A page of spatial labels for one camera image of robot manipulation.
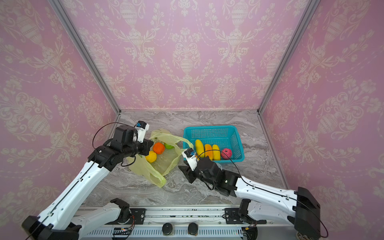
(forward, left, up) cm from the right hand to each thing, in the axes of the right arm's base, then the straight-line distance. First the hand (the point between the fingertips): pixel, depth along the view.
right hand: (182, 164), depth 71 cm
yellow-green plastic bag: (+17, +14, -19) cm, 29 cm away
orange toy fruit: (+17, +16, -13) cm, 27 cm away
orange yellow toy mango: (+18, -15, -15) cm, 28 cm away
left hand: (+9, +14, +5) cm, 17 cm away
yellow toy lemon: (+11, +20, -14) cm, 26 cm away
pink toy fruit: (+13, -27, -15) cm, 34 cm away
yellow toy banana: (+13, -19, -16) cm, 29 cm away
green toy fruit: (+20, +10, -16) cm, 27 cm away
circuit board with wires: (-23, +31, -22) cm, 45 cm away
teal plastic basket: (+27, -29, -18) cm, 44 cm away
